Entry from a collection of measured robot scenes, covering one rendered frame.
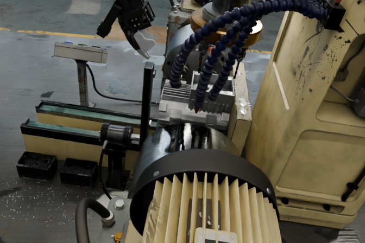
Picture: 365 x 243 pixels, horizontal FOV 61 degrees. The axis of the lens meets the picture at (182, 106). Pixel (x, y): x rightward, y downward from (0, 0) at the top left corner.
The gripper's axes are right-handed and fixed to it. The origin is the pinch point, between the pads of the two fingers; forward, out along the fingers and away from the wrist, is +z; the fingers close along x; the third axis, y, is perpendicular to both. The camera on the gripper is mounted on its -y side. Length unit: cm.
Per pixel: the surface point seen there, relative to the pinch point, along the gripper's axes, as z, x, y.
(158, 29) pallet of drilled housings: 75, 251, -72
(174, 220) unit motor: -9, -64, 21
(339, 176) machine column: 41, -23, 43
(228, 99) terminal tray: 15.7, -11.0, 20.4
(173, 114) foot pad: 13.3, -14.4, 5.3
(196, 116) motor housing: 17.5, -12.2, 10.3
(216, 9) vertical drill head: -8.5, -8.9, 25.2
